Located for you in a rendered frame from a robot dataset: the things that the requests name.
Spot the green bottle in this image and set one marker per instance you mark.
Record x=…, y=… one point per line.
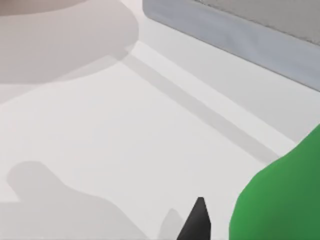
x=277, y=197

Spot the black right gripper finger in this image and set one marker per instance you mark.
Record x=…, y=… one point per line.
x=198, y=223

